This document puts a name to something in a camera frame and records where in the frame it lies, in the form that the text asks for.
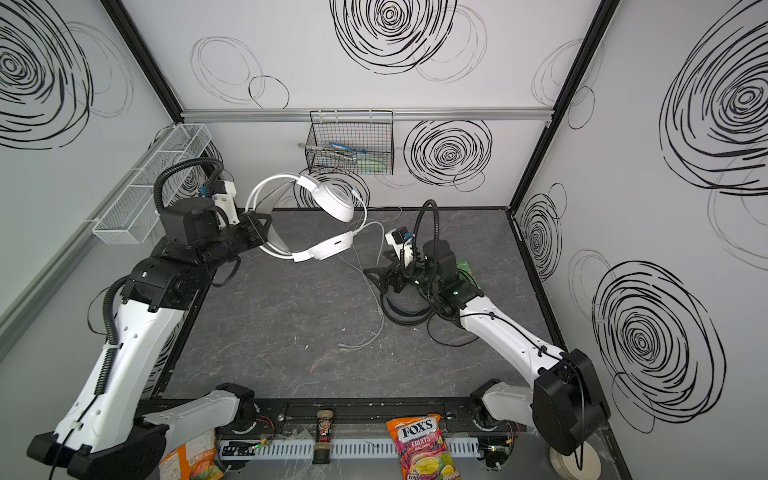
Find clear acrylic wall shelf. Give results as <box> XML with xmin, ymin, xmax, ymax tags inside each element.
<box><xmin>92</xmin><ymin>124</ymin><xmax>211</xmax><ymax>245</ymax></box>

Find black wire basket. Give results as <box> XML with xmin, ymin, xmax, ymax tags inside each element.
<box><xmin>303</xmin><ymin>109</ymin><xmax>395</xmax><ymax>175</ymax></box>

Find white slotted cable duct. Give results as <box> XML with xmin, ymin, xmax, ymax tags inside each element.
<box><xmin>218</xmin><ymin>437</ymin><xmax>481</xmax><ymax>462</ymax></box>

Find green snack packet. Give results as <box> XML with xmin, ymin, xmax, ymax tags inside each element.
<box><xmin>456</xmin><ymin>260</ymin><xmax>477</xmax><ymax>285</ymax></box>

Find small dark spice bottle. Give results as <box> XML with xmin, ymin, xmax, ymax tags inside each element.
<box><xmin>312</xmin><ymin>409</ymin><xmax>334</xmax><ymax>465</ymax></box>

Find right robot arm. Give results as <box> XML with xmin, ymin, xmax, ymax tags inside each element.
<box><xmin>363</xmin><ymin>200</ymin><xmax>611</xmax><ymax>473</ymax></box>

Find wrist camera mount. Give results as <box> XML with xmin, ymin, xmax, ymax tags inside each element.
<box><xmin>385</xmin><ymin>227</ymin><xmax>414</xmax><ymax>267</ymax></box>
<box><xmin>199</xmin><ymin>180</ymin><xmax>239</xmax><ymax>229</ymax></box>

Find items in wire basket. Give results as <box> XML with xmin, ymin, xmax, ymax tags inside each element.
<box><xmin>304</xmin><ymin>142</ymin><xmax>393</xmax><ymax>175</ymax></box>

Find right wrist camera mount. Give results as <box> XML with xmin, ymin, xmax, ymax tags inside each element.
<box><xmin>385</xmin><ymin>227</ymin><xmax>414</xmax><ymax>267</ymax></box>

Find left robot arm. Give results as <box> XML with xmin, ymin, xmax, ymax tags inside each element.
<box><xmin>26</xmin><ymin>157</ymin><xmax>271</xmax><ymax>479</ymax></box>

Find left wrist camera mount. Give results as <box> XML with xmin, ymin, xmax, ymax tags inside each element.
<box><xmin>199</xmin><ymin>180</ymin><xmax>239</xmax><ymax>229</ymax></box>

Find Fox's fruits candy bag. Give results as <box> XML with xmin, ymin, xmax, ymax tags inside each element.
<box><xmin>386</xmin><ymin>414</ymin><xmax>462</xmax><ymax>480</ymax></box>

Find grey headphone cable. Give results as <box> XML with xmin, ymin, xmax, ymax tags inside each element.
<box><xmin>335</xmin><ymin>206</ymin><xmax>404</xmax><ymax>353</ymax></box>

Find black headphones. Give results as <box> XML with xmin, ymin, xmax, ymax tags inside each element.
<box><xmin>379</xmin><ymin>282</ymin><xmax>434</xmax><ymax>327</ymax></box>

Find white headphones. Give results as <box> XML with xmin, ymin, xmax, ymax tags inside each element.
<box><xmin>245</xmin><ymin>173</ymin><xmax>369</xmax><ymax>263</ymax></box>

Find orange snack bag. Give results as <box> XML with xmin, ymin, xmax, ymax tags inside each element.
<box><xmin>159</xmin><ymin>429</ymin><xmax>225</xmax><ymax>480</ymax></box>

